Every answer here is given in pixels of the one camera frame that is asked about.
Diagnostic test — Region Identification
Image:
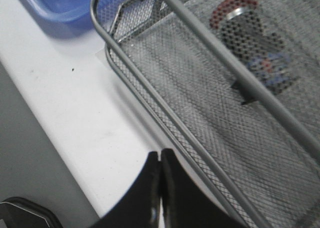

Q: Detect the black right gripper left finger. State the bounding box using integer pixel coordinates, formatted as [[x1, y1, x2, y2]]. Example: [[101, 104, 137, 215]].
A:
[[92, 151, 160, 227]]

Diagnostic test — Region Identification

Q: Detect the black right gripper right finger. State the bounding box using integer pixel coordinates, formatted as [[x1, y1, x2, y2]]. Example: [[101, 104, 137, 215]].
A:
[[160, 149, 245, 228]]

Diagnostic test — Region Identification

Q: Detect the silver mesh tray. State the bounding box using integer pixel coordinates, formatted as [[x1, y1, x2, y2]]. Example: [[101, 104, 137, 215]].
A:
[[90, 0, 320, 227], [104, 45, 272, 227]]

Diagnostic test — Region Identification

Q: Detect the red emergency stop push button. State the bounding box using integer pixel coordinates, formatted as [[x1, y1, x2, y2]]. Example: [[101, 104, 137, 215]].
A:
[[209, 0, 296, 95]]

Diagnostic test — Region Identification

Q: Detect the clear tape under rack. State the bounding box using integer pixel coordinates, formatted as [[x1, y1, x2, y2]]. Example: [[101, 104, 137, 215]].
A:
[[95, 49, 109, 67]]

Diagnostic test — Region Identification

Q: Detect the dark chair edge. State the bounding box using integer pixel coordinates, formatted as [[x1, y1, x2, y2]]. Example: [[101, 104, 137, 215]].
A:
[[0, 197, 62, 227]]

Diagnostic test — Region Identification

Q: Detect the blue plastic tray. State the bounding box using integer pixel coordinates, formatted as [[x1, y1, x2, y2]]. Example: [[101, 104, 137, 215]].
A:
[[19, 0, 94, 39]]

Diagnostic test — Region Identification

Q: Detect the silver metal rack frame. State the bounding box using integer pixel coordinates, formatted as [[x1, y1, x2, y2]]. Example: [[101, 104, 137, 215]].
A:
[[110, 0, 171, 43]]

